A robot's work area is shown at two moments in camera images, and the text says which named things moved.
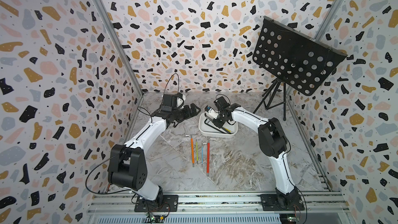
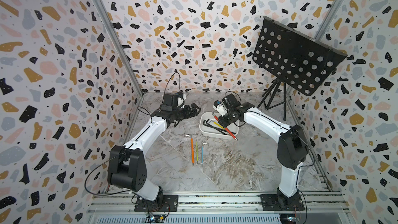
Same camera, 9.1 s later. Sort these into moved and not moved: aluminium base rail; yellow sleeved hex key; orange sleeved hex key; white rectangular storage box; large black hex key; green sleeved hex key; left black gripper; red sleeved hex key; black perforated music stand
Moved: red sleeved hex key; large black hex key; yellow sleeved hex key
Not moved: green sleeved hex key; aluminium base rail; left black gripper; orange sleeved hex key; white rectangular storage box; black perforated music stand
